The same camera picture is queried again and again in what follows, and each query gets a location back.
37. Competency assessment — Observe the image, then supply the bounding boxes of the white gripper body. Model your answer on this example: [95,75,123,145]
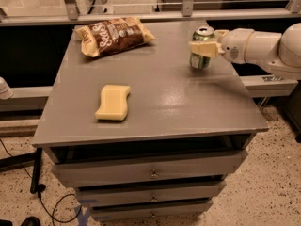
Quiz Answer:
[221,28,254,64]

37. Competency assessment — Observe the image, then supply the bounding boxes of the green soda can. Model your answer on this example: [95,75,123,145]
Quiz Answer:
[189,25,215,70]

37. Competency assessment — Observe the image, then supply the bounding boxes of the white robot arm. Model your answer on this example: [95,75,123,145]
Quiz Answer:
[189,23,301,80]

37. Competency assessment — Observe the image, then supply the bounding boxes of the yellow sponge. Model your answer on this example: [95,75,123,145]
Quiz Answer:
[95,85,131,121]

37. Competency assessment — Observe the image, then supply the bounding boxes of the grey drawer cabinet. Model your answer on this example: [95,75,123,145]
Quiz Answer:
[31,20,270,223]

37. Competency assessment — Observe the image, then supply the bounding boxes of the brown chip bag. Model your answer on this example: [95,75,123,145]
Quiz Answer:
[75,17,156,57]

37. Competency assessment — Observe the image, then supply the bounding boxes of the middle grey drawer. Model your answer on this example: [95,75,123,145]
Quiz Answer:
[76,181,226,207]

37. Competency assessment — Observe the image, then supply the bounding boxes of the grey drawer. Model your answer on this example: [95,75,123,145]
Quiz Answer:
[76,181,226,207]
[91,199,213,221]
[52,150,247,187]

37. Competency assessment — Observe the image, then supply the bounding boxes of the top grey drawer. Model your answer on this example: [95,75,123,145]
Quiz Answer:
[52,150,247,187]

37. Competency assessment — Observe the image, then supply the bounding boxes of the bottom grey drawer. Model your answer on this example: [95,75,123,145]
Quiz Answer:
[91,199,213,221]

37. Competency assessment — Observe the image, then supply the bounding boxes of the black metal stand leg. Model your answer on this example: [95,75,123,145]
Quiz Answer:
[0,149,45,195]

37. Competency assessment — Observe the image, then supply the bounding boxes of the grey metal rail frame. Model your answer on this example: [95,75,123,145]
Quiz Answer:
[0,0,300,26]

